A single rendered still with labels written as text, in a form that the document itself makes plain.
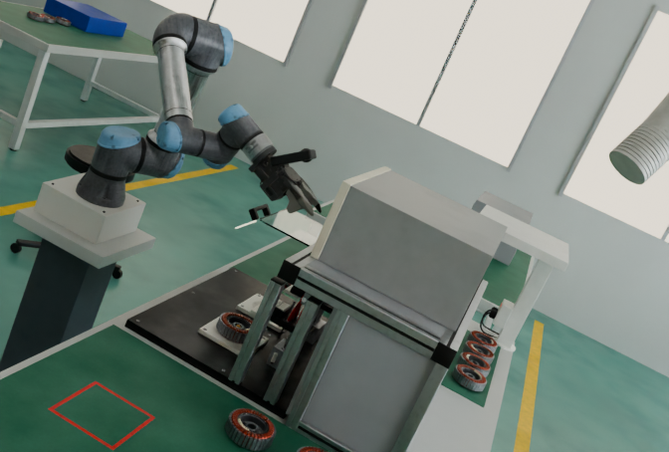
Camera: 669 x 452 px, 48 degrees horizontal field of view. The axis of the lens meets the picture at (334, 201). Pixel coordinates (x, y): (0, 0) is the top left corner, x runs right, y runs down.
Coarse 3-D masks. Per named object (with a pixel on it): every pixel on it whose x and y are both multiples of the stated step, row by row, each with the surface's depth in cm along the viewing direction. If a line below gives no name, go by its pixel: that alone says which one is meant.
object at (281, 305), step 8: (280, 304) 201; (288, 304) 203; (256, 312) 200; (280, 312) 197; (288, 312) 201; (272, 320) 198; (280, 320) 197; (296, 320) 201; (288, 328) 197; (312, 328) 201; (288, 336) 198
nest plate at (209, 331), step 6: (210, 324) 205; (216, 324) 206; (204, 330) 200; (210, 330) 202; (216, 330) 203; (204, 336) 200; (210, 336) 199; (216, 336) 200; (222, 336) 201; (222, 342) 199; (228, 342) 199; (234, 342) 201; (264, 342) 208; (228, 348) 198; (234, 348) 198; (240, 348) 199; (258, 348) 205
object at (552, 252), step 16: (512, 224) 283; (528, 224) 298; (512, 240) 264; (528, 240) 267; (544, 240) 280; (560, 240) 294; (544, 256) 261; (560, 256) 265; (544, 272) 287; (528, 288) 289; (512, 304) 297; (528, 304) 290; (496, 320) 293; (512, 320) 292; (496, 336) 301; (512, 336) 293
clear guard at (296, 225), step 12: (264, 216) 235; (276, 216) 221; (288, 216) 226; (300, 216) 231; (276, 228) 211; (288, 228) 215; (300, 228) 219; (312, 228) 224; (300, 240) 209; (312, 240) 214
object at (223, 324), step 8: (224, 320) 202; (232, 320) 207; (240, 320) 208; (248, 320) 208; (216, 328) 203; (224, 328) 200; (232, 328) 200; (240, 328) 204; (248, 328) 207; (224, 336) 200; (232, 336) 200; (240, 336) 200
